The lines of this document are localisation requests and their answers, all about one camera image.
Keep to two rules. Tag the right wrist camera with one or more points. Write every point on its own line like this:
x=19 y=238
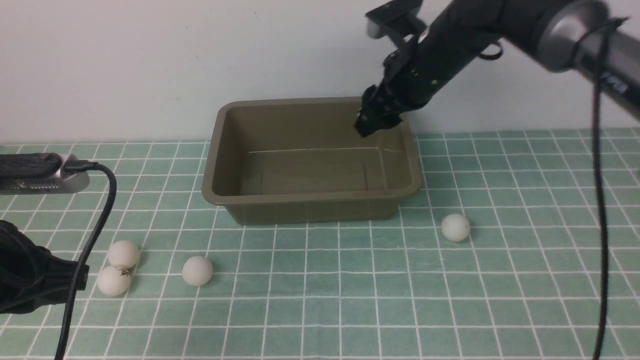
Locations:
x=396 y=18

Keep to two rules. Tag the olive green plastic bin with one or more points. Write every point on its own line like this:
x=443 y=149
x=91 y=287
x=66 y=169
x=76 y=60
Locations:
x=301 y=160

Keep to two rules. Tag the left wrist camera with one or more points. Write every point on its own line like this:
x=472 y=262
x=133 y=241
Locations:
x=41 y=174

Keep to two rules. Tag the white ball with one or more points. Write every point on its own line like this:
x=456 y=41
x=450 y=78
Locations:
x=455 y=227
x=197 y=271
x=123 y=254

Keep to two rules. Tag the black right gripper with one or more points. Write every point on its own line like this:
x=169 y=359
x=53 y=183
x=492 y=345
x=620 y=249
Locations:
x=416 y=74

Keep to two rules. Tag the white ball marked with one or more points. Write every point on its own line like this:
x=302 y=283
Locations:
x=113 y=281

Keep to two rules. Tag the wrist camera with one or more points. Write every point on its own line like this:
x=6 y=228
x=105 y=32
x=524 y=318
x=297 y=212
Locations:
x=396 y=18
x=41 y=174

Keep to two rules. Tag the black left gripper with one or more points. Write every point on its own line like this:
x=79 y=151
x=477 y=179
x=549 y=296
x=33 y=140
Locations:
x=30 y=275

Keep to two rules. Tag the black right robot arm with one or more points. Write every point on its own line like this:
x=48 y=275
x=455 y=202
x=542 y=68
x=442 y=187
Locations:
x=560 y=35

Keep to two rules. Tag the green checkered table mat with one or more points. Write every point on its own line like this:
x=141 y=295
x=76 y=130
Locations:
x=524 y=285

